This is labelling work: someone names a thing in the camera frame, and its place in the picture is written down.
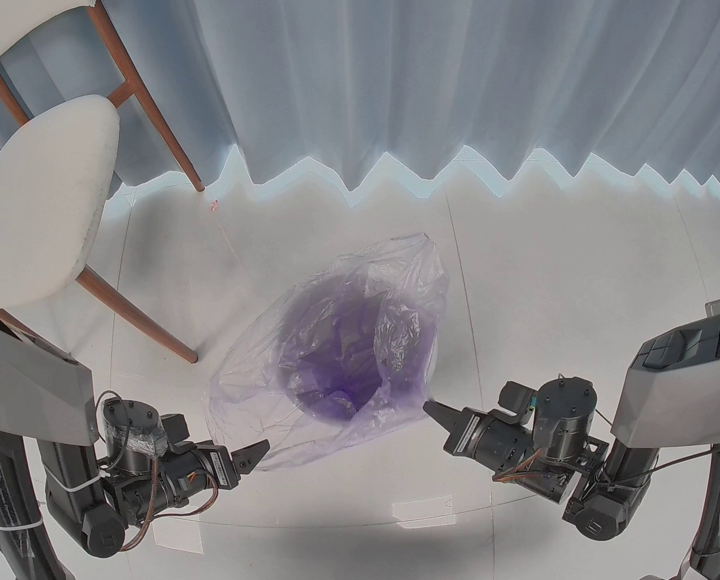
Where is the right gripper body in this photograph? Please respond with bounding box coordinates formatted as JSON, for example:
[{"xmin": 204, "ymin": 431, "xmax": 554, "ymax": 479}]
[{"xmin": 443, "ymin": 406, "xmax": 540, "ymax": 477}]

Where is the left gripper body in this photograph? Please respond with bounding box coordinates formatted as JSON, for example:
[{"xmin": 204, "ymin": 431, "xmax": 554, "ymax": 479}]
[{"xmin": 168, "ymin": 442, "xmax": 244, "ymax": 498}]

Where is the purple plastic bag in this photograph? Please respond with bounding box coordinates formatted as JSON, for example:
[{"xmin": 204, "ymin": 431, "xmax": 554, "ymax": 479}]
[{"xmin": 206, "ymin": 232, "xmax": 448, "ymax": 472}]

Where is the white padded wooden chair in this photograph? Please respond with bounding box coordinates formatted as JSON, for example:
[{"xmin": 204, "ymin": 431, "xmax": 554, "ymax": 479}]
[{"xmin": 0, "ymin": 0, "xmax": 207, "ymax": 364}]

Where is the pale blue curtain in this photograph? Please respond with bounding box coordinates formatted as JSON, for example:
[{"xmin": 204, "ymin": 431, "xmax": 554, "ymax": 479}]
[{"xmin": 0, "ymin": 0, "xmax": 720, "ymax": 207}]

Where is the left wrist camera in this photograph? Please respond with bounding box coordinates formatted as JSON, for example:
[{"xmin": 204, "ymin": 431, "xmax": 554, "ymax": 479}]
[{"xmin": 161, "ymin": 413, "xmax": 197, "ymax": 458}]

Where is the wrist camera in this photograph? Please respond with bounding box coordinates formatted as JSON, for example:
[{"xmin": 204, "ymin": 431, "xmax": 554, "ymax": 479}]
[
  {"xmin": 161, "ymin": 413, "xmax": 197, "ymax": 458},
  {"xmin": 498, "ymin": 382, "xmax": 540, "ymax": 426}
]

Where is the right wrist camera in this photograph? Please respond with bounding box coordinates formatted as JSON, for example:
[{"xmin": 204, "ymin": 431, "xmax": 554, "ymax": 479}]
[{"xmin": 498, "ymin": 382, "xmax": 540, "ymax": 426}]

